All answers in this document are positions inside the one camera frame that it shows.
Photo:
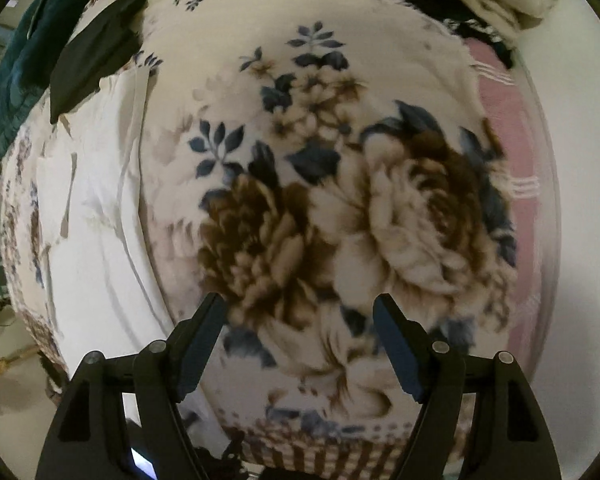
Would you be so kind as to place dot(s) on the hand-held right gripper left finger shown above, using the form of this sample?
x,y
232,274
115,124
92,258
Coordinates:
x,y
200,346

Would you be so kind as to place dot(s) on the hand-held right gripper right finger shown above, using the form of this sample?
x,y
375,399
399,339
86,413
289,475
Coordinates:
x,y
398,346

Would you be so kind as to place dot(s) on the white cloth garment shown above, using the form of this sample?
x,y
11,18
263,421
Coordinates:
x,y
90,220

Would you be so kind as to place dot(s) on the floral printed blanket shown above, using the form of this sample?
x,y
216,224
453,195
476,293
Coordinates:
x,y
330,170

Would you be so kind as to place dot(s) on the pink striped sheet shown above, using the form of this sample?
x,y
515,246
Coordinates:
x,y
505,135

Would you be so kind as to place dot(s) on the black cloth garment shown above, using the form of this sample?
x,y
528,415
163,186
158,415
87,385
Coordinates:
x,y
97,52

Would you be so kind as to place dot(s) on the dark teal cloth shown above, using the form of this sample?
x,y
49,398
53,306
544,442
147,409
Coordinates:
x,y
22,67

